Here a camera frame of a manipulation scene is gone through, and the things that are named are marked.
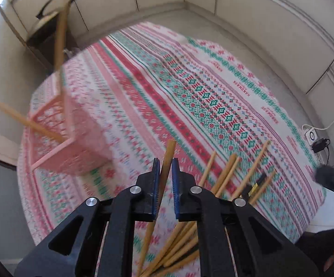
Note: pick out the person's dark trouser leg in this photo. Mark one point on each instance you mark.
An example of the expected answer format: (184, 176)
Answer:
(316, 248)

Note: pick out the patterned red green tablecloth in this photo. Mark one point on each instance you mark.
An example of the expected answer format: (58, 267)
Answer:
(184, 92)

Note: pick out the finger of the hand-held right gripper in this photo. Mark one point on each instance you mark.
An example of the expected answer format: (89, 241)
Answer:
(332, 179)

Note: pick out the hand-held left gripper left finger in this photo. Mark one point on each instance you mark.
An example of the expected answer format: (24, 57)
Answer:
(156, 184)

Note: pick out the black chopstick with gold band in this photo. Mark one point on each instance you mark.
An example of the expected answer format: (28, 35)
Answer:
(254, 187)

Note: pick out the pink perforated plastic holder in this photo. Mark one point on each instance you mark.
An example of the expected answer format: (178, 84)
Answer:
(83, 150)

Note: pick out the white power strip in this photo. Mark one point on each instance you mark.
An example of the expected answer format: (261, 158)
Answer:
(311, 134)

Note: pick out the black plug-in charger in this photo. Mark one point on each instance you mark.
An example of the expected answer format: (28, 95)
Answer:
(320, 145)

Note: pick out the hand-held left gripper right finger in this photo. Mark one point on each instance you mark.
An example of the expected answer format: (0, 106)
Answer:
(175, 187)

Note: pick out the dark wooden furniture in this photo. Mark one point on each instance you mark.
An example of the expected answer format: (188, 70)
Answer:
(46, 37)

